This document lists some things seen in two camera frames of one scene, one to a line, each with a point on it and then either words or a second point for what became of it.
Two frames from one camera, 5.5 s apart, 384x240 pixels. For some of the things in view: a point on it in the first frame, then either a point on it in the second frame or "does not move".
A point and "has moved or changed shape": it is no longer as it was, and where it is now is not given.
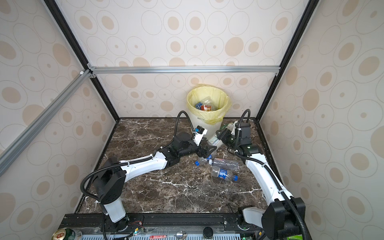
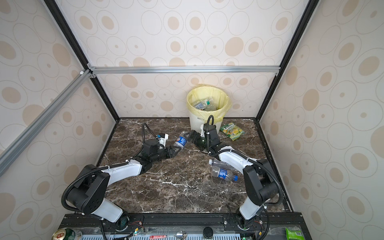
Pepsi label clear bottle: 203,160 has moved or changed shape
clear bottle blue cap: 223,173 does not move
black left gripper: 205,153 -> 172,154
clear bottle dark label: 224,163 does not move
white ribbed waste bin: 211,129 does not move
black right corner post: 310,11 does not move
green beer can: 67,234 does not move
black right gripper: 224,135 -> 193,133
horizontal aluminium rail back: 186,70 does not move
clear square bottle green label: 214,141 -> 207,105
